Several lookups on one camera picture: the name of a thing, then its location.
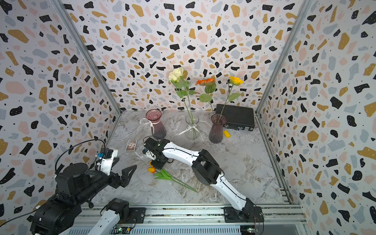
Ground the white rose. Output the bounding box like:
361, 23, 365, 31
171, 67, 196, 125
168, 71, 194, 125

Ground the orange gerbera flower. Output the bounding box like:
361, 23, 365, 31
196, 78, 216, 113

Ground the yellow sunflower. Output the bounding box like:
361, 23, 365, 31
219, 76, 244, 124

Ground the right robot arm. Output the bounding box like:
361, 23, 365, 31
143, 138, 259, 221

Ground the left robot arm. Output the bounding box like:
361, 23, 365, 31
30, 163, 137, 235

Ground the playing card box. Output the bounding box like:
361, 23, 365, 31
125, 140, 137, 151

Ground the red glass vase with ribbon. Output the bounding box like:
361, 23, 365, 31
140, 109, 166, 140

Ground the clear glass vase with ribbon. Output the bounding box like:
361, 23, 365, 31
178, 114, 204, 141

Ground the purple glass vase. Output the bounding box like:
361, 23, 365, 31
209, 114, 227, 144

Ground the small yellow block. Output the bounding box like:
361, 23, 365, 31
223, 130, 231, 138

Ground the black case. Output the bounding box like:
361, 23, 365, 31
215, 104, 255, 131

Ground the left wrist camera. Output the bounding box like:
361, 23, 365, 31
95, 147, 118, 176

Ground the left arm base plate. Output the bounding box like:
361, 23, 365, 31
103, 207, 146, 224

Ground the aluminium front rail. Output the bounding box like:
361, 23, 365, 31
67, 204, 309, 235

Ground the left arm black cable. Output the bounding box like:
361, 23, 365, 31
0, 138, 106, 227

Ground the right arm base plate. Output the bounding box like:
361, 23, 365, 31
223, 206, 264, 223

